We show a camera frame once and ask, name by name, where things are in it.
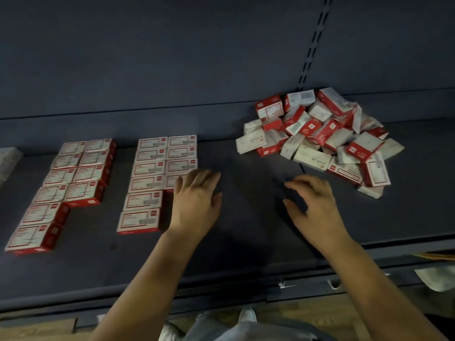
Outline person's left forearm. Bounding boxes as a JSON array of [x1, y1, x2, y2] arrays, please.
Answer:
[[89, 231, 214, 341]]

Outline person's grey clothing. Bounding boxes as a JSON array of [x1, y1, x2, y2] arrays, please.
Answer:
[[181, 312, 335, 341]]

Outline person's right hand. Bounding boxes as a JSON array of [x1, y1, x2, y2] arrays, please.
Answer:
[[283, 174, 349, 256]]

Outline person's grey shoe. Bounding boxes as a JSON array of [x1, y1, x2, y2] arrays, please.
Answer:
[[158, 323, 182, 341], [238, 307, 258, 324]]

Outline brown packaged items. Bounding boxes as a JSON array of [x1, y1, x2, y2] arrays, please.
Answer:
[[414, 252, 455, 262]]

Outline dark metal shelf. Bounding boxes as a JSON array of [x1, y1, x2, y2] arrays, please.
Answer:
[[0, 0, 455, 331]]

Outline clear packaged insoles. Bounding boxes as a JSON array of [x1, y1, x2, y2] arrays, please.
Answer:
[[416, 265, 455, 293]]

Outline person's right forearm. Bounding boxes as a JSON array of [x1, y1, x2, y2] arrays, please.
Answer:
[[323, 238, 445, 341]]

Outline pile of red white boxes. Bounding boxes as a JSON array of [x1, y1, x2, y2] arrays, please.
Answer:
[[236, 87, 406, 199]]

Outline person's left hand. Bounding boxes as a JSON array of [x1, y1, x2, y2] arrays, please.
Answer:
[[167, 169, 223, 242]]

